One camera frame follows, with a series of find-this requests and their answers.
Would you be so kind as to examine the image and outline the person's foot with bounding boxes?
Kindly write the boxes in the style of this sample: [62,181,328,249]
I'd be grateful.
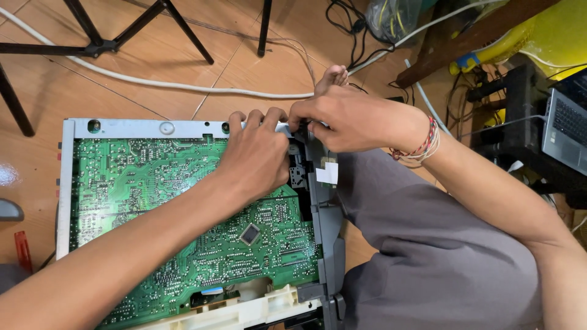
[314,64,350,98]

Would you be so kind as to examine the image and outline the white paper label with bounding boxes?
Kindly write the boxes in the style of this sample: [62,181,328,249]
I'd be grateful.
[316,162,339,186]

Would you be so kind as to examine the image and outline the grey metal chassis frame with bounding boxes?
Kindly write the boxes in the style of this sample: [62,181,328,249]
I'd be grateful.
[55,118,295,260]

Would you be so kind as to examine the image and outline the person's left hand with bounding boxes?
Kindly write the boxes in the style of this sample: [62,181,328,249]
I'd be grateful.
[216,107,292,205]

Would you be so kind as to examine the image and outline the black furniture leg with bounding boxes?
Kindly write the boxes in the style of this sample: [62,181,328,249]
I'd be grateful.
[0,62,36,138]

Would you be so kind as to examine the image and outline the yellow plastic fan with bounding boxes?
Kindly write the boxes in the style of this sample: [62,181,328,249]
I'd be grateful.
[448,0,587,82]

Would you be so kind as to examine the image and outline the thin grey wire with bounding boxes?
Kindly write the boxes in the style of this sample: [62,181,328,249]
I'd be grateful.
[123,0,318,89]

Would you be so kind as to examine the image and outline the light grey cable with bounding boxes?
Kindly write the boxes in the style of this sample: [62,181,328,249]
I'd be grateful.
[404,58,453,137]

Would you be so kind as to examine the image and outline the braided string bracelet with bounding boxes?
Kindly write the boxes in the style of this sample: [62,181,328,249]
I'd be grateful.
[390,115,441,164]

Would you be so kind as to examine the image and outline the black pole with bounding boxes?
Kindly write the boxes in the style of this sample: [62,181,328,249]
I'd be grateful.
[256,0,273,58]

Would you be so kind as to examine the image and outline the person's right hand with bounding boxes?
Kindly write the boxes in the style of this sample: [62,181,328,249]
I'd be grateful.
[287,85,430,154]

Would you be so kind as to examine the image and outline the grey plastic front panel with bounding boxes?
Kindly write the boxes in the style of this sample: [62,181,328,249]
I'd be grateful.
[286,133,347,330]

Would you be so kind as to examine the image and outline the thick white cable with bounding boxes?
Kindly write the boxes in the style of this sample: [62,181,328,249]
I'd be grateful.
[0,6,505,100]

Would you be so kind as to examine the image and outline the small dark daughter board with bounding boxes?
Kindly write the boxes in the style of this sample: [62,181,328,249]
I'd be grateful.
[190,288,242,309]

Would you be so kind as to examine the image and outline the black cables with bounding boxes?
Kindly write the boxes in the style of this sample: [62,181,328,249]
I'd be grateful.
[325,0,396,70]

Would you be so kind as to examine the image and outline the black tripod stand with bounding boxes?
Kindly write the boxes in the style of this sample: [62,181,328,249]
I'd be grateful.
[0,0,215,66]

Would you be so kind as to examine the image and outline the grey laptop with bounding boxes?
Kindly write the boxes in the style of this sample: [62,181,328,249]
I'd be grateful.
[541,68,587,177]

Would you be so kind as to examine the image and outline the person's grey shorts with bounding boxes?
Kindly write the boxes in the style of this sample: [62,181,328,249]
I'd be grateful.
[336,148,545,330]

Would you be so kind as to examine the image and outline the brown wooden beam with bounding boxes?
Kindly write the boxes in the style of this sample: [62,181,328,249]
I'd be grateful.
[395,0,561,89]

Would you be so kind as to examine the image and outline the white plastic frame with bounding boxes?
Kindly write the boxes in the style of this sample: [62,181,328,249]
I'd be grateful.
[127,283,323,330]

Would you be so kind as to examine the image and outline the grey rounded object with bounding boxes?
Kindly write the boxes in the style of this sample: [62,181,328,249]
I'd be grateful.
[0,197,25,223]

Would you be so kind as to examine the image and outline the small black plastic part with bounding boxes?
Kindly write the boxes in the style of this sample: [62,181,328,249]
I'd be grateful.
[295,118,317,141]

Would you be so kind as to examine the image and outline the green circuit board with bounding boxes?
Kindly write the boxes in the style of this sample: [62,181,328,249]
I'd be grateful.
[69,135,322,330]

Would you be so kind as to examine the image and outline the clear plastic bag of cables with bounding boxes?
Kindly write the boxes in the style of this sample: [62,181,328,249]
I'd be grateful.
[365,0,423,45]

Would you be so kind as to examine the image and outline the red tool handle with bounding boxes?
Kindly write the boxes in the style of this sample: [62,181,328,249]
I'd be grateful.
[14,230,34,275]

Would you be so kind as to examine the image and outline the black plastic mechanism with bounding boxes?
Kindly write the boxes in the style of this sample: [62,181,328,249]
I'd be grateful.
[287,139,309,191]

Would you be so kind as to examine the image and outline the black stool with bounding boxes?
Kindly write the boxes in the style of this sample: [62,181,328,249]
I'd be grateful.
[467,62,587,210]

